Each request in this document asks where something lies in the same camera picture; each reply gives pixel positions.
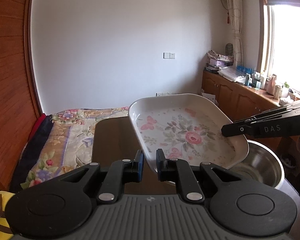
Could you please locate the large steel bowl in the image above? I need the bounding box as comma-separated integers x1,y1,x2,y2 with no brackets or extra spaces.
224,140,286,190

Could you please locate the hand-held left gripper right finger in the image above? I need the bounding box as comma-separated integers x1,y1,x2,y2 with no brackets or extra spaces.
156,149,243,203

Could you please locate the wooden louvered wardrobe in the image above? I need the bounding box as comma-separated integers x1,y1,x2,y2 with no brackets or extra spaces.
0,0,45,198

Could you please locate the floral blanket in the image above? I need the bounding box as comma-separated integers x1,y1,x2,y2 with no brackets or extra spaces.
20,107,130,190

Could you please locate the floral white square plate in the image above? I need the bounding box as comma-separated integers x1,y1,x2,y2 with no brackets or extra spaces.
128,93,249,184

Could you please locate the pile of papers and boxes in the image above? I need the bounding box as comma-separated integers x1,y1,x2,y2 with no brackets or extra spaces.
206,50,234,75

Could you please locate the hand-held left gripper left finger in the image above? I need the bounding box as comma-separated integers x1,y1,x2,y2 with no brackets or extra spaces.
54,150,144,204

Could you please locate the row of toiletry bottles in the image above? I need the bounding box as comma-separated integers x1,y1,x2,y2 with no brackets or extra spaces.
236,65,291,98

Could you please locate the patterned beige curtain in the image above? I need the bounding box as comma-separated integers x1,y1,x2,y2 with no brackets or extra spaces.
224,0,243,67

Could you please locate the wooden framed window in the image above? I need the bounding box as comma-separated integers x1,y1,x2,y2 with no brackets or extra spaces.
256,0,300,101

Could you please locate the white paper bag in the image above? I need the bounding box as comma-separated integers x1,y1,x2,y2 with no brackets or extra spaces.
201,88,219,106

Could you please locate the red cloth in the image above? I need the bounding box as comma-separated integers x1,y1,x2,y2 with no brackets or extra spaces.
27,113,47,143

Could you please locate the navy cloth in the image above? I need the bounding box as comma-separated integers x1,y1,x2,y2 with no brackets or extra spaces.
9,115,53,193

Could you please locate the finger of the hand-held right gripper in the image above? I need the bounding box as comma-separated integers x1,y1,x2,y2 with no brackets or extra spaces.
233,99,300,125
221,119,257,138

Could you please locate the clear plastic bag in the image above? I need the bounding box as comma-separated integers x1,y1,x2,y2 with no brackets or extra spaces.
217,66,248,83

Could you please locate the wooden low cabinet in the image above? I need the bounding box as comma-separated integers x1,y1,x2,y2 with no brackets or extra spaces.
201,70,300,132

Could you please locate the pink bottle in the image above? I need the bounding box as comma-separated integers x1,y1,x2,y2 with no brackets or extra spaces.
266,74,277,96

